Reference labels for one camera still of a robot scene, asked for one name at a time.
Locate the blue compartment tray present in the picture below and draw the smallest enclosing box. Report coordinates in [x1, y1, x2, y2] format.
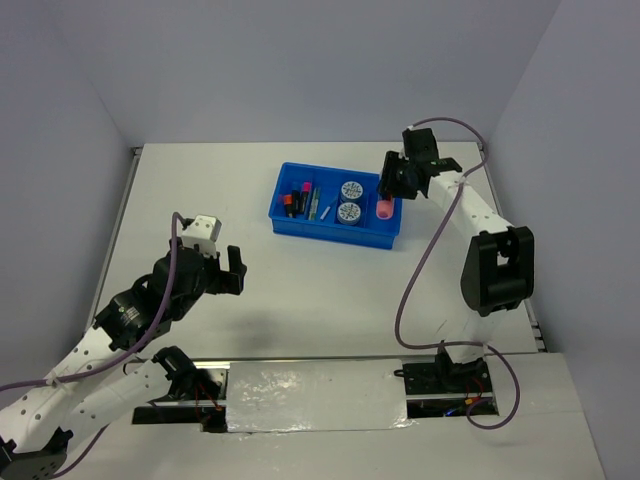
[269, 162, 403, 250]

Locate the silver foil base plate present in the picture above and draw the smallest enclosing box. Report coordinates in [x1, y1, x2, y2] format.
[226, 359, 411, 433]

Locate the blue cap black highlighter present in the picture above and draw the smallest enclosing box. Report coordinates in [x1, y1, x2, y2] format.
[291, 190, 305, 217]

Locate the blue pen refill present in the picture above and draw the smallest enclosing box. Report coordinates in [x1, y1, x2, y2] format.
[320, 205, 333, 221]

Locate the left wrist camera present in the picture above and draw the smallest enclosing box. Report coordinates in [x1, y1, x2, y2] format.
[181, 215, 222, 258]

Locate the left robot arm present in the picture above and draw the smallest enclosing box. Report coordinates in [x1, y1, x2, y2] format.
[1, 240, 247, 479]

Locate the blue jar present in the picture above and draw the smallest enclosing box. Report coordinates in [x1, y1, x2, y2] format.
[340, 180, 364, 204]
[336, 202, 362, 226]

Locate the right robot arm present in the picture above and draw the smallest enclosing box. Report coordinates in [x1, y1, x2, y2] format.
[377, 121, 535, 391]

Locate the pink cap black highlighter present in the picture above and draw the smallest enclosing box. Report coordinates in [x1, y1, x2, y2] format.
[298, 181, 312, 217]

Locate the pink glue bottle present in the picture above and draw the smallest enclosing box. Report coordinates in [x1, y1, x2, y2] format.
[376, 199, 394, 220]

